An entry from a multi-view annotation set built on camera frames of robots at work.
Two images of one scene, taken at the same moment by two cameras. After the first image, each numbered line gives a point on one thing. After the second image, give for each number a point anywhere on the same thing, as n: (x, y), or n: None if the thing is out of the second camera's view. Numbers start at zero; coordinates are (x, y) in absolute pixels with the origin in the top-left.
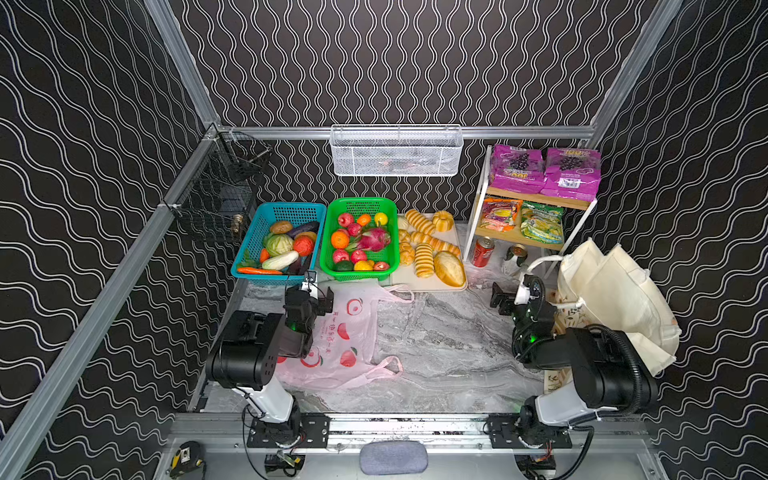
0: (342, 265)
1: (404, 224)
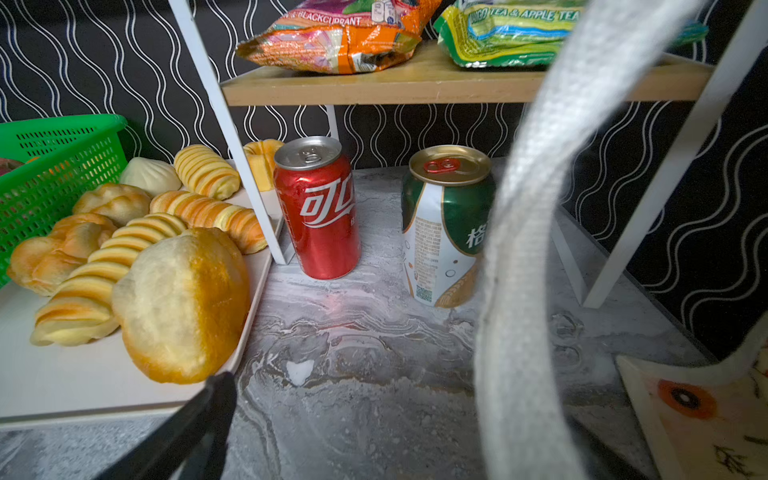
0: None
1: (154, 176)
